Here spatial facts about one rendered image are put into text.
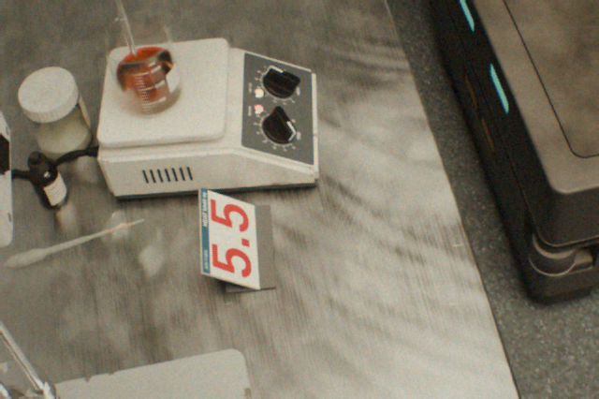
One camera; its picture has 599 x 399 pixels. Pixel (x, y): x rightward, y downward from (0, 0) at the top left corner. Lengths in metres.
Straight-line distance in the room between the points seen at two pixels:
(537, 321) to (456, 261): 0.84
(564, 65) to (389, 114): 0.62
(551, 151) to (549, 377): 0.40
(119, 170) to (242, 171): 0.11
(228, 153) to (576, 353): 0.95
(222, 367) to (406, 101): 0.34
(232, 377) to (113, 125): 0.26
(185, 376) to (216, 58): 0.30
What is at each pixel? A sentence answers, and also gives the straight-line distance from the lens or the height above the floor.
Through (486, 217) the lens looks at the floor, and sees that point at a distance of 1.91.
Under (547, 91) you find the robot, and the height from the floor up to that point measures 0.37.
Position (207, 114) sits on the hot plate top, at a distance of 0.98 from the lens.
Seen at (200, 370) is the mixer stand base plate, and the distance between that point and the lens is 0.93.
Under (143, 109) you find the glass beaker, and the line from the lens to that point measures 0.98.
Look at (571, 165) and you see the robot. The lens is 1.54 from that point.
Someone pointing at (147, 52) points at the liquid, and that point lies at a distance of 1.00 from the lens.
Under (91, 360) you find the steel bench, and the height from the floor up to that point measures 0.75.
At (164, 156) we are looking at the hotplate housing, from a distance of 0.99.
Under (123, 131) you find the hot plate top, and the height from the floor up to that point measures 0.84.
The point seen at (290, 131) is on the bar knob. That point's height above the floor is 0.81.
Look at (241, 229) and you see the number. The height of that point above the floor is 0.76.
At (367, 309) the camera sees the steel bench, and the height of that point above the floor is 0.75.
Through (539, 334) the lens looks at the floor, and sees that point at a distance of 1.80.
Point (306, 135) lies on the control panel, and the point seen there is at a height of 0.78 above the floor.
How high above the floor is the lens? 1.57
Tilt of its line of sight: 54 degrees down
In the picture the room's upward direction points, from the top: 9 degrees counter-clockwise
